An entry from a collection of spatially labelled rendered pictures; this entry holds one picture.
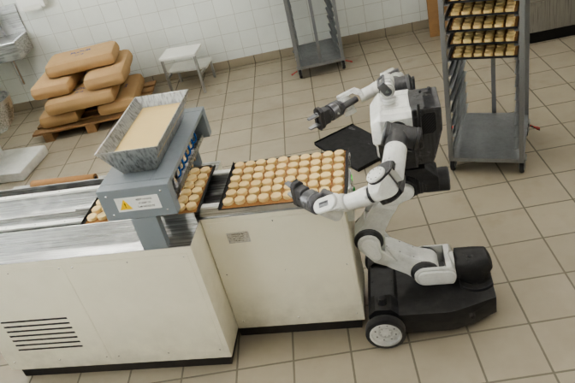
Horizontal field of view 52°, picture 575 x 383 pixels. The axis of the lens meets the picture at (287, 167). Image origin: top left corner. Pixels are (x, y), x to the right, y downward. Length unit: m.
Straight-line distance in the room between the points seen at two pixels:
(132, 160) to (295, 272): 0.98
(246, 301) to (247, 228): 0.49
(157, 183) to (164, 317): 0.81
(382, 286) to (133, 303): 1.27
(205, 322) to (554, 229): 2.09
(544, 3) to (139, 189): 4.49
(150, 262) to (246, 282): 0.53
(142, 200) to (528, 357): 1.93
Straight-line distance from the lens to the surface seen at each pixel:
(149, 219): 2.65
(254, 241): 2.86
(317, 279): 2.98
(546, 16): 6.15
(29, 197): 3.51
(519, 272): 3.52
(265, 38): 6.73
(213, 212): 2.80
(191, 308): 2.97
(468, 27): 3.80
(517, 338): 3.19
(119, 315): 3.13
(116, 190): 2.61
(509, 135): 4.41
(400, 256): 3.03
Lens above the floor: 2.41
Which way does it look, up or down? 31 degrees down
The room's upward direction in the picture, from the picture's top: 14 degrees counter-clockwise
